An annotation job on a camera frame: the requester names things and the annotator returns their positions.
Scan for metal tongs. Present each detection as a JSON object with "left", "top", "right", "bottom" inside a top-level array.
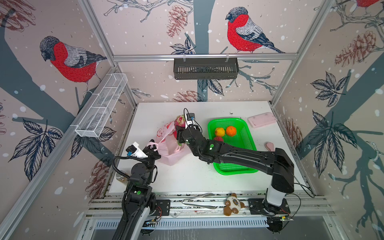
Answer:
[{"left": 181, "top": 193, "right": 218, "bottom": 210}]

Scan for brown white plush toy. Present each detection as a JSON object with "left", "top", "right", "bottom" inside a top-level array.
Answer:
[{"left": 223, "top": 193, "right": 245, "bottom": 216}]

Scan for white wire mesh shelf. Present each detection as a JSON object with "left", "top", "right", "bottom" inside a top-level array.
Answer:
[{"left": 75, "top": 73, "right": 128, "bottom": 138}]

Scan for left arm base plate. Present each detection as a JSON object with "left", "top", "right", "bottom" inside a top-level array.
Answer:
[{"left": 149, "top": 200, "right": 171, "bottom": 217}]

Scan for orange fruit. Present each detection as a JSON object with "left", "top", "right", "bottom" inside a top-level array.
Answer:
[{"left": 226, "top": 126, "right": 237, "bottom": 137}]

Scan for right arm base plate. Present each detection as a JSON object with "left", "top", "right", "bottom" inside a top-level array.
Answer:
[{"left": 248, "top": 198, "right": 291, "bottom": 217}]

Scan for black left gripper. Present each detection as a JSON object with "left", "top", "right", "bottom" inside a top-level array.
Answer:
[{"left": 140, "top": 139, "right": 161, "bottom": 185}]

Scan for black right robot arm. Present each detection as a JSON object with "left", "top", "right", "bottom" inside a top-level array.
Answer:
[{"left": 176, "top": 125, "right": 295, "bottom": 208}]

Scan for red fruit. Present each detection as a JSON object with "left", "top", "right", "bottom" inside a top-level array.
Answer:
[{"left": 214, "top": 136, "right": 224, "bottom": 142}]

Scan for yellow fruit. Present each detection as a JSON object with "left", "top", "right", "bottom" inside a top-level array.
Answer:
[{"left": 215, "top": 128, "right": 226, "bottom": 137}]

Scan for pink plastic bag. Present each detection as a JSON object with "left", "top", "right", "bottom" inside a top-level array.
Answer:
[{"left": 147, "top": 121, "right": 191, "bottom": 166}]

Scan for black hanging wall basket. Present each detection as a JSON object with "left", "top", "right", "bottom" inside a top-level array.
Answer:
[{"left": 174, "top": 58, "right": 239, "bottom": 80}]

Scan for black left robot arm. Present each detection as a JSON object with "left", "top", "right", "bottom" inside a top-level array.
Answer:
[{"left": 112, "top": 140, "right": 161, "bottom": 240}]

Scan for green plastic basket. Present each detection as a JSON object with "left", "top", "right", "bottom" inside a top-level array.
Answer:
[{"left": 207, "top": 118, "right": 258, "bottom": 176}]

